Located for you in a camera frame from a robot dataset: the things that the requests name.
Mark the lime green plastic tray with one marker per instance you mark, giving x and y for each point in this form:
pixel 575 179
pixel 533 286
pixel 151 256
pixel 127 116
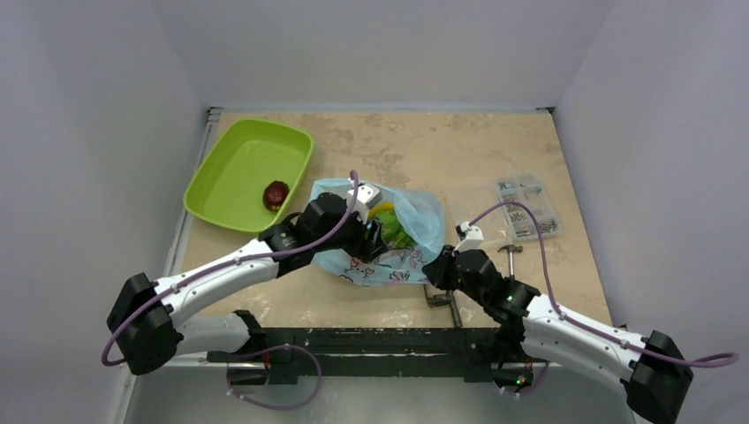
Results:
pixel 228 187

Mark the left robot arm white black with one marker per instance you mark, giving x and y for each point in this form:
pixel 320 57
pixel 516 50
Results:
pixel 153 321

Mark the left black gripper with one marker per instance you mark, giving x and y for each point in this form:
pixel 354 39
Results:
pixel 368 241

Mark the yellow fake banana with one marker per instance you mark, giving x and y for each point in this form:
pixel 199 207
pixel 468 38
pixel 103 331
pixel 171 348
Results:
pixel 383 213

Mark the green fake leafy vegetable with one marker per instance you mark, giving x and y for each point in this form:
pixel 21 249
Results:
pixel 396 237

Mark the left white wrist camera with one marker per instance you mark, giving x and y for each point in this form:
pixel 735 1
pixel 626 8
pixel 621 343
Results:
pixel 362 199

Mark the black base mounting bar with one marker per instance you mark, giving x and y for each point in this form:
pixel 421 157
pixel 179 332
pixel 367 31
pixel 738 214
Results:
pixel 283 355

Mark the small black-handled hammer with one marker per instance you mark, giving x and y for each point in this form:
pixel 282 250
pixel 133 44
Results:
pixel 511 250

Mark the red fake apple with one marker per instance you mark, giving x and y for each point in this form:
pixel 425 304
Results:
pixel 275 195

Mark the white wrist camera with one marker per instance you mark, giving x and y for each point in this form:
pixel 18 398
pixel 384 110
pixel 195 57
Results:
pixel 470 237
pixel 362 199

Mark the light blue plastic bag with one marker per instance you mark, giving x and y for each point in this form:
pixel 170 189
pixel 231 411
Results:
pixel 413 231

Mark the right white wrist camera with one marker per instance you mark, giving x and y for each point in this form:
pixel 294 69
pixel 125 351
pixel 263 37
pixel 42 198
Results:
pixel 470 237

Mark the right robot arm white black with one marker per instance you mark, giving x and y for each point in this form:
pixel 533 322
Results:
pixel 649 371

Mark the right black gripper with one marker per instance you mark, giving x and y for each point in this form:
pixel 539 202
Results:
pixel 441 268

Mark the clear plastic screw box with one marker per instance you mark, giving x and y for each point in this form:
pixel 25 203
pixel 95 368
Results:
pixel 510 223

